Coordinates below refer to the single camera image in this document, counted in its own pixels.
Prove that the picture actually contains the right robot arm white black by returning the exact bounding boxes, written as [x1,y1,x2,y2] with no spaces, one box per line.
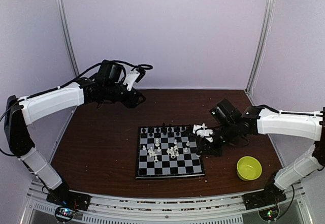
[191,99,324,205]

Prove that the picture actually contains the right aluminium frame post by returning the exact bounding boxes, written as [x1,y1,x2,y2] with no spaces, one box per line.
[245,0,275,95]

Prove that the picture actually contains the aluminium frame post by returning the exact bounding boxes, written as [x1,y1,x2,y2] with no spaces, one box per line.
[56,0,80,77]
[245,0,275,95]

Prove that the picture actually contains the white king chess piece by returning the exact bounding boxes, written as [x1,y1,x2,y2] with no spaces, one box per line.
[155,138,160,147]

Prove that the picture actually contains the yellow-green bowl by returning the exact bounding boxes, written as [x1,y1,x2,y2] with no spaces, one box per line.
[236,156,263,181]

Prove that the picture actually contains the black white chessboard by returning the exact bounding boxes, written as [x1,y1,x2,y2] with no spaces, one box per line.
[135,124,205,179]

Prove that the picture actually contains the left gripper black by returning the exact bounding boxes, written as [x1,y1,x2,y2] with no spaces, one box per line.
[104,81,147,109]

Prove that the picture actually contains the cluster white chess piece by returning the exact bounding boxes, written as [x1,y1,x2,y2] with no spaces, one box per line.
[167,145,180,159]

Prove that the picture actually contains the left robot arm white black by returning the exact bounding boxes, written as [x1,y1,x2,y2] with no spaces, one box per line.
[1,60,153,206]

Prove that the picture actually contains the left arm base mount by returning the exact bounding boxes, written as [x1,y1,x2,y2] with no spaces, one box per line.
[46,192,91,223]

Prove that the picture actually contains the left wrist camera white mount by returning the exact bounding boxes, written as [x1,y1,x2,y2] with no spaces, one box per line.
[122,68,146,91]

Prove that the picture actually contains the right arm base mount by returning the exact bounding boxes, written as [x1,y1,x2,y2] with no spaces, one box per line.
[242,190,286,222]

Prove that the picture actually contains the left aluminium frame post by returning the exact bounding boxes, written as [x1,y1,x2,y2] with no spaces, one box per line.
[56,0,80,77]

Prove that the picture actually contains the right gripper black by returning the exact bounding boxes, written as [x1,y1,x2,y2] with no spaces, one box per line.
[196,120,238,157]

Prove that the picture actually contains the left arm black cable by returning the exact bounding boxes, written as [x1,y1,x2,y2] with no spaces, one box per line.
[0,59,153,158]

